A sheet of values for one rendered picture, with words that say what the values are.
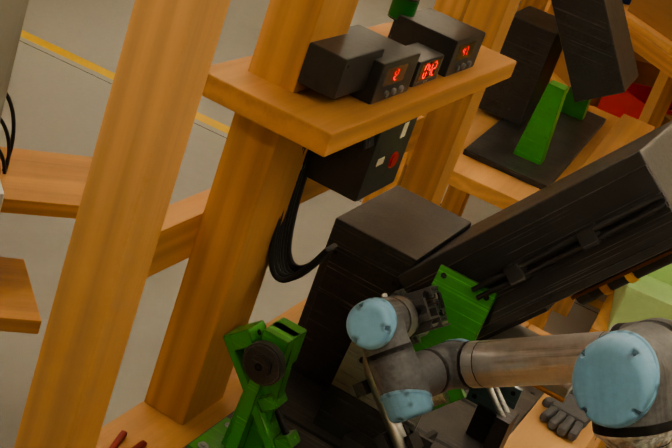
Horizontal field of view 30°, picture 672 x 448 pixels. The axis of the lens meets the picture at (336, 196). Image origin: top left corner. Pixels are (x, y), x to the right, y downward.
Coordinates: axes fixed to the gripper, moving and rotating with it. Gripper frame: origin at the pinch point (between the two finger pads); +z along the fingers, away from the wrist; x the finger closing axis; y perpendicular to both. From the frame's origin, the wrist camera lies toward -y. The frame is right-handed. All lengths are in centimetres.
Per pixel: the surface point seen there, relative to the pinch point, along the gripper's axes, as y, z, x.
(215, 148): -166, 312, 111
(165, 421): -46.9, -15.2, -4.6
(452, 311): 5.0, 2.8, -1.3
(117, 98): -10, -69, 38
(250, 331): -21.4, -24.9, 5.2
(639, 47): 29, 331, 88
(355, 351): -15.7, 4.8, -2.8
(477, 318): 8.9, 2.9, -3.8
